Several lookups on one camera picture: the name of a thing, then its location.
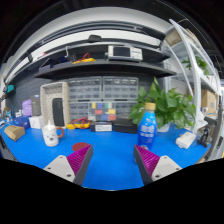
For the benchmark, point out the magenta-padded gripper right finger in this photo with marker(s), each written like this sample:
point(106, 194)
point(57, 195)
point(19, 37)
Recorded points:
point(163, 166)

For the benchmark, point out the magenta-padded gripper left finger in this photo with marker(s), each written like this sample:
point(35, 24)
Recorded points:
point(63, 166)

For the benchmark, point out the blue drink bottle gold cap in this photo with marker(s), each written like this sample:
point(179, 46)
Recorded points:
point(147, 128)

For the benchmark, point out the flat round red coaster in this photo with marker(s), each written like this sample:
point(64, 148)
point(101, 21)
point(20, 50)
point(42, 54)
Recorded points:
point(80, 146)

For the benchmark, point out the white power adapter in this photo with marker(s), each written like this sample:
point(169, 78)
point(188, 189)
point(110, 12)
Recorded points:
point(185, 140)

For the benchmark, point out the white spoon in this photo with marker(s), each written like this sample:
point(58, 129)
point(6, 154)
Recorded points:
point(49, 124)

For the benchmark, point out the yellow multimeter with red leads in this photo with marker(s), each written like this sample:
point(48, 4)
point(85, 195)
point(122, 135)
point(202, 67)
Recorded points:
point(80, 124)

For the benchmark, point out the black desk device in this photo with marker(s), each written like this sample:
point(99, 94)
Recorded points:
point(205, 136)

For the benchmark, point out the small white box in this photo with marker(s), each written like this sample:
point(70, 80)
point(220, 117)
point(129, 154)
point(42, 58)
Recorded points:
point(36, 122)

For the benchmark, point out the black box with white label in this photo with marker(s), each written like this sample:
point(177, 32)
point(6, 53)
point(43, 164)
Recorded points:
point(101, 127)

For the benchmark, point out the black rectangular device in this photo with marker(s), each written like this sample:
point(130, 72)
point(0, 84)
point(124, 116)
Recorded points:
point(58, 111)

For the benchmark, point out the black zip case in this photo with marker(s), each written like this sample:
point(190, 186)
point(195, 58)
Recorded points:
point(125, 126)

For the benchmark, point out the small brown cardboard box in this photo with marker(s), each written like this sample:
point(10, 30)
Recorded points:
point(14, 132)

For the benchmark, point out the blue box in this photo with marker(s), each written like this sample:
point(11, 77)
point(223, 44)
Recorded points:
point(22, 121)

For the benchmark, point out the green potted plant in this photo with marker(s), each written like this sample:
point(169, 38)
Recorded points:
point(166, 103)

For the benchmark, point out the dark grey flat box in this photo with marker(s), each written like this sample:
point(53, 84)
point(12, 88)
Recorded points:
point(36, 106)

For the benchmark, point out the clear organizer with coloured parts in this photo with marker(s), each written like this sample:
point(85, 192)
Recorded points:
point(101, 111)

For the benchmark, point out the white perforated tray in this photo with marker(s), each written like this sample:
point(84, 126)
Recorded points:
point(46, 100)

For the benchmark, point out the purple bag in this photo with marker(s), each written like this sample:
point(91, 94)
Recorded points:
point(27, 107)

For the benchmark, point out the white shelf unit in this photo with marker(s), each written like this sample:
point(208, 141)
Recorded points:
point(195, 66)

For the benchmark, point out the yellow tool with red leads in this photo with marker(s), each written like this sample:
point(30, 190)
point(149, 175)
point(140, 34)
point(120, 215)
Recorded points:
point(84, 60)

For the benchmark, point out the white oscilloscope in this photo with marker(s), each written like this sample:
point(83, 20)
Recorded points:
point(125, 52)

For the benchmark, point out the small black rounded device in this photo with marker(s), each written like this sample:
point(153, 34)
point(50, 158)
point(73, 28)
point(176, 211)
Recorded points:
point(94, 38)

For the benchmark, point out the black wall shelf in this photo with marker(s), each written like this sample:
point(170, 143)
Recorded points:
point(103, 68)

